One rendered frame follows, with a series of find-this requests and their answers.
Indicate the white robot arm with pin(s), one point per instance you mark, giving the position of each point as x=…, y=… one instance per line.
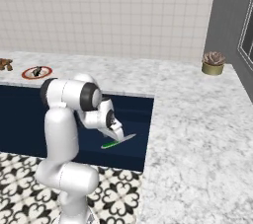
x=61, y=135

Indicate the olive yellow plant pot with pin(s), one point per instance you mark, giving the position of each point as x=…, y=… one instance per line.
x=212, y=69

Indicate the brown lumpy object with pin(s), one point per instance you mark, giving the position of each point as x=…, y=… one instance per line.
x=5, y=64

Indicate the dark meat piece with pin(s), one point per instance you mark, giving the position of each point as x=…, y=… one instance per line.
x=37, y=71

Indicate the brown succulent plant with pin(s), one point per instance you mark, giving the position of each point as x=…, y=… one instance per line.
x=214, y=57

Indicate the red rimmed white plate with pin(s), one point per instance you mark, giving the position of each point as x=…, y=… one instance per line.
x=28, y=74

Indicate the navy blue drawer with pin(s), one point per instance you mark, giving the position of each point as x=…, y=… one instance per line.
x=131, y=155

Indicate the grey tall cupboard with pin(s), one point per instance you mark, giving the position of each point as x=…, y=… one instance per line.
x=230, y=20

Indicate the navy blue cupboard run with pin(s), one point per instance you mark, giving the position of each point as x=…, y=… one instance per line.
x=19, y=119

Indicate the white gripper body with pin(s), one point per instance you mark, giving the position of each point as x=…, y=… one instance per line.
x=117, y=132

